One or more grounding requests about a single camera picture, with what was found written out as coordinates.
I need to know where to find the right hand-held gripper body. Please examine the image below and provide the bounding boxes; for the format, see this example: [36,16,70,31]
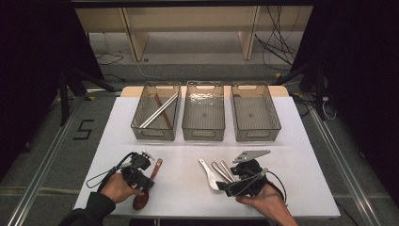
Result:
[230,149,272,199]

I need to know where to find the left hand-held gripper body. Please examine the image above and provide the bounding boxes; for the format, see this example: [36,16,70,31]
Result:
[120,150,156,190]

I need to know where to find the brown wooden spoon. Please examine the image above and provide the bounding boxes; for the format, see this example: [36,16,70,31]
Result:
[132,157,164,211]

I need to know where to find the metal knife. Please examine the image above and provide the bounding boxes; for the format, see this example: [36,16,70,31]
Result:
[211,161,233,184]

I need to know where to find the metal fork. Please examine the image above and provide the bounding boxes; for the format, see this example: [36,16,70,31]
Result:
[219,160,237,183]

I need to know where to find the white ceramic spoon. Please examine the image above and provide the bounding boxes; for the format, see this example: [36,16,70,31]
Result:
[198,157,220,191]

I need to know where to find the clear grey plastic bin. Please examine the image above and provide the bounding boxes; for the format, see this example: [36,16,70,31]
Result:
[130,80,183,142]
[230,82,282,142]
[182,80,226,142]

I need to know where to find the white chopstick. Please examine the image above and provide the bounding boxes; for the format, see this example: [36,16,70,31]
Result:
[138,92,177,129]
[140,93,179,130]

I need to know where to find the brown chopstick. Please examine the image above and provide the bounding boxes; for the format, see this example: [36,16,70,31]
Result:
[153,94,171,130]
[155,93,174,130]

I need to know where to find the person's left hand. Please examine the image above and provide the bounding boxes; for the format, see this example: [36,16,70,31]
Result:
[100,171,143,204]

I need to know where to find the person's right hand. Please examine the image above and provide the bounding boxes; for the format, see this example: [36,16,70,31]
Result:
[235,184,285,218]

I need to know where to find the white table cover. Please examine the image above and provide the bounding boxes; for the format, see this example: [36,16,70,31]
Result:
[72,96,342,219]

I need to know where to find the black tripod stand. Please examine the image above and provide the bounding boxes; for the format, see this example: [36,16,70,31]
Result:
[57,67,117,126]
[271,59,328,121]

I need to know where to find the black curtain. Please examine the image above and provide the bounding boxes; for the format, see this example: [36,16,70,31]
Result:
[291,0,399,208]
[0,0,106,180]

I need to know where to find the light wooden desk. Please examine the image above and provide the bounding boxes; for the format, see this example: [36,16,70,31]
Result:
[74,5,314,62]

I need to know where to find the black overhead bar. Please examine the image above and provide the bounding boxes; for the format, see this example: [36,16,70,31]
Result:
[70,0,316,8]

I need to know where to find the left hand-held gripper cable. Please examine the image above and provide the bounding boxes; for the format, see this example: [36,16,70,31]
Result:
[86,152,139,193]

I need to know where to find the hand-held gripper cable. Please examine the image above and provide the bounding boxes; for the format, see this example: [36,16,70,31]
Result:
[86,152,139,193]
[227,168,288,202]

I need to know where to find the right hand-held gripper cable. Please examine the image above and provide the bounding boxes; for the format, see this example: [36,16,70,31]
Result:
[227,168,288,202]

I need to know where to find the metal floor rail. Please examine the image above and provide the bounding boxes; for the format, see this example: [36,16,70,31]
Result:
[309,107,382,226]
[6,93,92,226]

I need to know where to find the white floor cable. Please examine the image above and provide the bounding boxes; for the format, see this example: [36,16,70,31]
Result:
[120,46,164,81]

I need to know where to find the white plug with cable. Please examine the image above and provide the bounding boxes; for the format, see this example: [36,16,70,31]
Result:
[321,96,338,121]

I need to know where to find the black floor cable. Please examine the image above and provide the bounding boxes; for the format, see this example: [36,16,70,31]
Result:
[95,52,126,83]

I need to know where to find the black cable bundle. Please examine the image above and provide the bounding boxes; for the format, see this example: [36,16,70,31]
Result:
[253,5,302,72]

